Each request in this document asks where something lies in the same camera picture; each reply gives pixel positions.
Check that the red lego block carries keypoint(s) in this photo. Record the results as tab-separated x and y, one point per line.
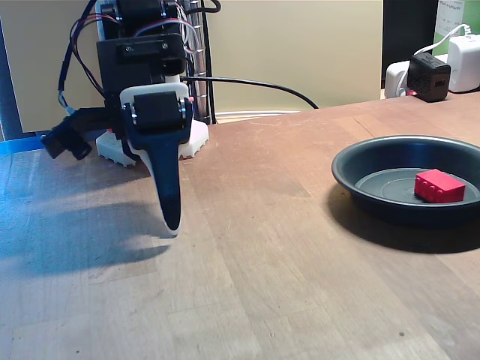
438	187

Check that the dark round shallow bin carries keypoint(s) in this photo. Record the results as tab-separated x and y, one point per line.
375	183

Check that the chrome metal pole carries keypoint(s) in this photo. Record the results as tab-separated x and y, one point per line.
200	75

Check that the blue strip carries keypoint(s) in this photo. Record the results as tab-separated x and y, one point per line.
18	145

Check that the white power strip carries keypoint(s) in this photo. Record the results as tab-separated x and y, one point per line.
393	78

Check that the black panel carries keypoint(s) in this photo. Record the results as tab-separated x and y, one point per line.
405	30

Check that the black cube power adapter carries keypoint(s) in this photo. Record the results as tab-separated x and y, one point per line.
427	77

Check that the green and white box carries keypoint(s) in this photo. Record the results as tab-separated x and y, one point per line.
450	15

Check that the white charger box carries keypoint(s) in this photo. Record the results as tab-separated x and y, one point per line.
465	63

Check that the black gripper camera on bracket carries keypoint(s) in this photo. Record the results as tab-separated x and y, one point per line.
62	140

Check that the dark board frame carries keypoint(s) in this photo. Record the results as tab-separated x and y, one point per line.
9	93

